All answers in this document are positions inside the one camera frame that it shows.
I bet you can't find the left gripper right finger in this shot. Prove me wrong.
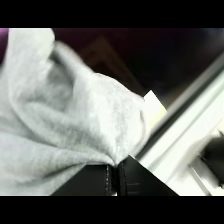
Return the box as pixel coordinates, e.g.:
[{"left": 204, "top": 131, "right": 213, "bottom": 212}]
[{"left": 117, "top": 154, "right": 179, "bottom": 197}]

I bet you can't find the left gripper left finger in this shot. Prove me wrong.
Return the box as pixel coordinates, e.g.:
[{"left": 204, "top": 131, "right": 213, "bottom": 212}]
[{"left": 51, "top": 163, "right": 118, "bottom": 197}]

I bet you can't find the grey T-shirt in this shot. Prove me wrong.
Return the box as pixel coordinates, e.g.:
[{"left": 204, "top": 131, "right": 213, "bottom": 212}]
[{"left": 0, "top": 28, "right": 168, "bottom": 197}]

